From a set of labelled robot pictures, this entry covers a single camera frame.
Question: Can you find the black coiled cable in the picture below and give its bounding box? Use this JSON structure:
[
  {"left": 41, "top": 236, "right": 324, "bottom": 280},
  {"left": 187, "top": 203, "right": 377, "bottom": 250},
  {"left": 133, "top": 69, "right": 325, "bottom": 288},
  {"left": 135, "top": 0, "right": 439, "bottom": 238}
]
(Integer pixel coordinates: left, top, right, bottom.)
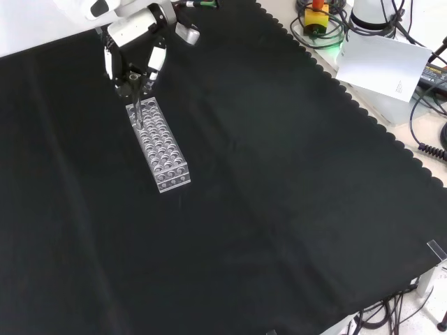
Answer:
[{"left": 418, "top": 142, "right": 447, "bottom": 161}]

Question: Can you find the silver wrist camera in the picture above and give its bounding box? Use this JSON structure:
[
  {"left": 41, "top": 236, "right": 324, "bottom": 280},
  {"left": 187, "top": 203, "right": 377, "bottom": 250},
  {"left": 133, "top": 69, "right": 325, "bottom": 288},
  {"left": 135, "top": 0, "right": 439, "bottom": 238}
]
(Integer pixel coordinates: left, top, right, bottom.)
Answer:
[{"left": 174, "top": 21, "right": 201, "bottom": 46}]

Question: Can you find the clear plastic clip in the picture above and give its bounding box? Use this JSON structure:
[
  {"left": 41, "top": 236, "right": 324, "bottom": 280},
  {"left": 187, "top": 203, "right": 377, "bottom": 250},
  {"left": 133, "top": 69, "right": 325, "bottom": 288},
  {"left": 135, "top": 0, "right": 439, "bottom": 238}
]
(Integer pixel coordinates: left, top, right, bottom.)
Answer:
[{"left": 426, "top": 239, "right": 447, "bottom": 262}]

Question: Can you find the black bench cloth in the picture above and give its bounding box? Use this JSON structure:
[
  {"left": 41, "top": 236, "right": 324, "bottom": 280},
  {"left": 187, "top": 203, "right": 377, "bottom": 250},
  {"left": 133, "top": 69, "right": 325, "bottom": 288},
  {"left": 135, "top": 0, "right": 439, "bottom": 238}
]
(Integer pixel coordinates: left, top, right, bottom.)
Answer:
[{"left": 0, "top": 0, "right": 447, "bottom": 335}]

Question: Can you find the clear plastic test tube rack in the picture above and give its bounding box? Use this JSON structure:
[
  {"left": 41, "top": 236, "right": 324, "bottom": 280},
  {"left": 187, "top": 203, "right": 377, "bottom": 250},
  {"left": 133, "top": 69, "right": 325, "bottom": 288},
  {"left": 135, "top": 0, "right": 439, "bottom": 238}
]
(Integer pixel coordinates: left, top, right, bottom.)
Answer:
[{"left": 125, "top": 98, "right": 192, "bottom": 194}]

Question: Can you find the green cable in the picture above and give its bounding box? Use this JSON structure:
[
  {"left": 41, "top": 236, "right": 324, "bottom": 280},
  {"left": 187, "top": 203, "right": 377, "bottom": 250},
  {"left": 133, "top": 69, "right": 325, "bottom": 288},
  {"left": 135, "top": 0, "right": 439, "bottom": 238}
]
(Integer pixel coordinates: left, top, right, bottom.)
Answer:
[{"left": 184, "top": 0, "right": 219, "bottom": 9}]

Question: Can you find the yellow emergency stop button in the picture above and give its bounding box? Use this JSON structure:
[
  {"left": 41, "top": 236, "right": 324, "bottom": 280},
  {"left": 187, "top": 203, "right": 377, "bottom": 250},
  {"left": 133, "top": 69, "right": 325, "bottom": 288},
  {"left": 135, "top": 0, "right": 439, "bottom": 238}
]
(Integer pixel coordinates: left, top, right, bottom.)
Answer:
[{"left": 302, "top": 0, "right": 330, "bottom": 37}]

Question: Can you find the pale board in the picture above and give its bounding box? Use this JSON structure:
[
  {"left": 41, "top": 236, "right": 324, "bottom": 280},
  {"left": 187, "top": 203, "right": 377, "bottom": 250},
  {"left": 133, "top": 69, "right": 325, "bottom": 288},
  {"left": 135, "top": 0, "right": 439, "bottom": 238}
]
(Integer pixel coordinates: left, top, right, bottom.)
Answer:
[{"left": 290, "top": 20, "right": 420, "bottom": 127}]

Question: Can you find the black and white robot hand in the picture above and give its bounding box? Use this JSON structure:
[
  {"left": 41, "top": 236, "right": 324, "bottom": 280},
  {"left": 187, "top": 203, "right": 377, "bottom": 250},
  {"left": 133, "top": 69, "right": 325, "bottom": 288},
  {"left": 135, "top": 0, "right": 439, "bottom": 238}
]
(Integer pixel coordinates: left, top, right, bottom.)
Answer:
[{"left": 96, "top": 8, "right": 168, "bottom": 99}]

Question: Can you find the black power adapter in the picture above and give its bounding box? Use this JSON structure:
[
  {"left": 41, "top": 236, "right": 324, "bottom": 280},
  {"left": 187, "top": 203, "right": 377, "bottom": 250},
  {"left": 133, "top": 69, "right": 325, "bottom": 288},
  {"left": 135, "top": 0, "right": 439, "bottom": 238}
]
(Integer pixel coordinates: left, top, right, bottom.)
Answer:
[{"left": 417, "top": 62, "right": 447, "bottom": 90}]

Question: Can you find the white paper sheet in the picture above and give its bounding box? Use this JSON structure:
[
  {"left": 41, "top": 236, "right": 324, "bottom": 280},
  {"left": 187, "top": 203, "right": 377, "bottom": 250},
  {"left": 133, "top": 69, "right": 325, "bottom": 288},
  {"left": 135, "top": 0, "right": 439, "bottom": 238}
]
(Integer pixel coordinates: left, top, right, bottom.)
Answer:
[{"left": 335, "top": 31, "right": 433, "bottom": 103}]

